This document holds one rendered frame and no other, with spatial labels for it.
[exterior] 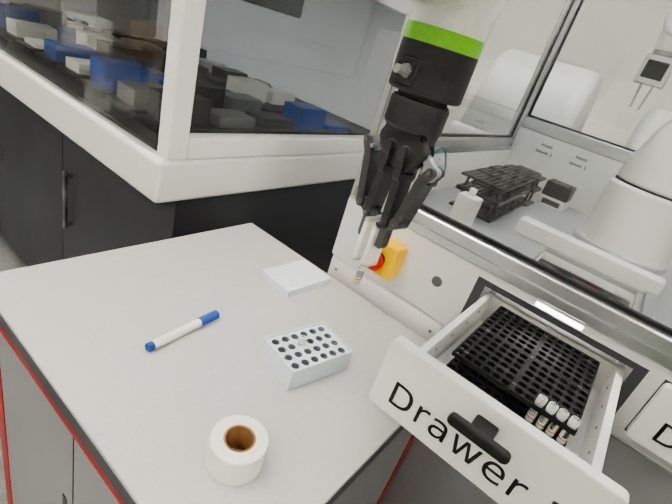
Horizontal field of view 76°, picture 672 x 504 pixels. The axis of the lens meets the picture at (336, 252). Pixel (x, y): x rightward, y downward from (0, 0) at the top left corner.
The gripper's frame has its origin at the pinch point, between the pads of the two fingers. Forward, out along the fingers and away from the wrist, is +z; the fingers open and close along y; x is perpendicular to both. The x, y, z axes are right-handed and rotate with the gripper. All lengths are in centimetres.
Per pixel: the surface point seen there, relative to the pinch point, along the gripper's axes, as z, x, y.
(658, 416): 12, 33, 38
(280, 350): 21.6, -7.6, -3.8
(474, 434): 9.0, -4.4, 26.1
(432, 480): 56, 30, 16
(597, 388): 16.3, 35.9, 29.6
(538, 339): 10.4, 26.4, 19.7
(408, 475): 60, 29, 11
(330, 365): 21.9, -1.5, 1.9
